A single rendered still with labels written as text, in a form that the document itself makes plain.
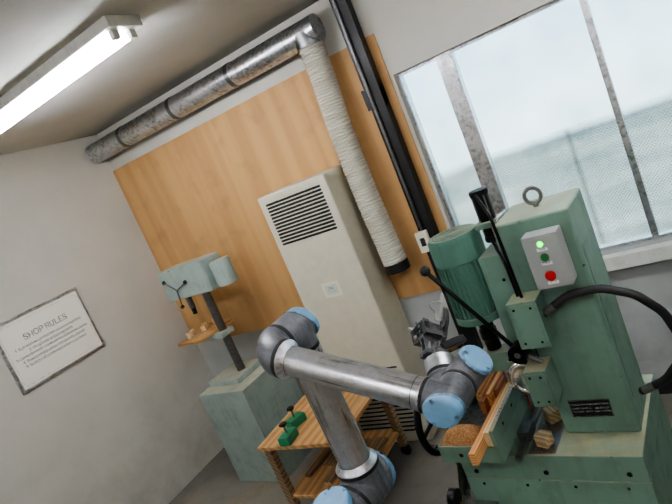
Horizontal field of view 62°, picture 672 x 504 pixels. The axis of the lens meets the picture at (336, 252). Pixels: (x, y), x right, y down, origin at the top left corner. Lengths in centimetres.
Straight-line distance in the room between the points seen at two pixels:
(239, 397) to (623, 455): 256
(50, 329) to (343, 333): 193
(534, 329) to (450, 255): 34
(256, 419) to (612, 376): 254
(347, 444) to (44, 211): 304
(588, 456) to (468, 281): 62
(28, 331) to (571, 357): 327
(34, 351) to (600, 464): 331
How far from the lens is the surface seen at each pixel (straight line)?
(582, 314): 178
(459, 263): 184
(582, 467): 195
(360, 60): 330
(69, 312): 426
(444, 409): 138
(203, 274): 376
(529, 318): 173
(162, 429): 462
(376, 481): 199
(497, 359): 202
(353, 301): 346
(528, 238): 165
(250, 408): 385
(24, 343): 409
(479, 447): 183
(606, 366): 186
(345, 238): 331
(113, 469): 438
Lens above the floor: 192
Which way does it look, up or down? 10 degrees down
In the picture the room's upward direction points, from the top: 23 degrees counter-clockwise
